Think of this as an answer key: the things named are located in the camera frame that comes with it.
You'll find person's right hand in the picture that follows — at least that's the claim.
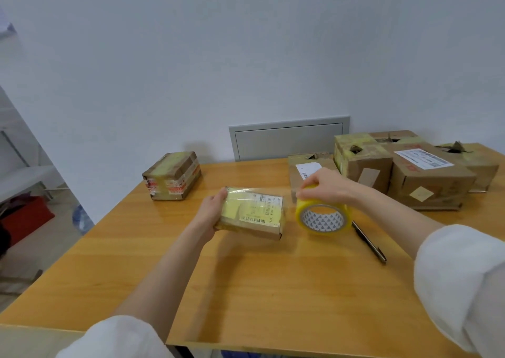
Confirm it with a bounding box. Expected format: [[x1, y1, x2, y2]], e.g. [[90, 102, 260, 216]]
[[296, 168, 359, 209]]

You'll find person's left hand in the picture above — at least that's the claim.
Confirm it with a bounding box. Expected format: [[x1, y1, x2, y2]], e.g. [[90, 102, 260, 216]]
[[193, 188, 229, 245]]

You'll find yellow packing tape roll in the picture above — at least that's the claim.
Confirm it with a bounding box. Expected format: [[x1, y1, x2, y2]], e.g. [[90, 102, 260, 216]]
[[295, 184, 353, 236]]

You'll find small yellow-taped cardboard box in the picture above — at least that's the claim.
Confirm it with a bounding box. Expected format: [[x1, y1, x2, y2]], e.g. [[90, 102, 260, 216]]
[[214, 186, 286, 241]]

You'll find person's left forearm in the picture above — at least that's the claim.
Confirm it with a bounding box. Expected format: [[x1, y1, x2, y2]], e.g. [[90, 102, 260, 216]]
[[55, 227, 216, 358]]

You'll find person's right forearm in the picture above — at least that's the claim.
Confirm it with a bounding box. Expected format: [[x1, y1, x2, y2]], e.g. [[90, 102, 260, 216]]
[[347, 188, 505, 358]]

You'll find cardboard box with white label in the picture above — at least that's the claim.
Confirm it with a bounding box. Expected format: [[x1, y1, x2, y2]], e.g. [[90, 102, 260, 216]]
[[287, 153, 342, 205]]

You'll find cardboard box with red-striped tape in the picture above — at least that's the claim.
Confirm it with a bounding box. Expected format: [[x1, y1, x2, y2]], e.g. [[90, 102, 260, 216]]
[[142, 151, 202, 201]]

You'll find cardboard box with yellow top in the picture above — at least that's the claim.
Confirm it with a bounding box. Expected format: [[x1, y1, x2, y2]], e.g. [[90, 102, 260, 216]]
[[333, 132, 395, 195]]

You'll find black pen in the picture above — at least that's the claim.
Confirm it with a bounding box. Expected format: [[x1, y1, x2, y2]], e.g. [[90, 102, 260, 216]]
[[352, 220, 387, 265]]

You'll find torn-top cardboard box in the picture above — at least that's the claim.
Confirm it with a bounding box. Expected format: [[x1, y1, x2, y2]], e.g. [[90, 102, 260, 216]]
[[369, 130, 431, 145]]

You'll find large cardboard box shipping label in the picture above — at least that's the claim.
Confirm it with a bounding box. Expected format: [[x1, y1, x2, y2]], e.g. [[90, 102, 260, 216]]
[[381, 142, 477, 211]]

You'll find clear water bottle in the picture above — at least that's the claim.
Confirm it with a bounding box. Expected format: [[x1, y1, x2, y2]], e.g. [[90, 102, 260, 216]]
[[73, 204, 95, 236]]

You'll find torn cardboard box yellow tape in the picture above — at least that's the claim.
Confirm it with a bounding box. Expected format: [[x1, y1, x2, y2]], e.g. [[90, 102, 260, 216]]
[[435, 141, 500, 193]]

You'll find red bag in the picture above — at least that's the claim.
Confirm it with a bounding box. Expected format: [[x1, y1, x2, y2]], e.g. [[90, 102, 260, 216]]
[[0, 196, 55, 248]]

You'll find grey wall access panel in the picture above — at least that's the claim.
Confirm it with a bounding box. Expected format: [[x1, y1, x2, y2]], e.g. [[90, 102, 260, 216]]
[[229, 115, 351, 163]]

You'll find white metal-frame table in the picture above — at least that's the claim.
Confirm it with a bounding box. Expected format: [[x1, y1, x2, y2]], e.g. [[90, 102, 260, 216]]
[[0, 126, 68, 204]]

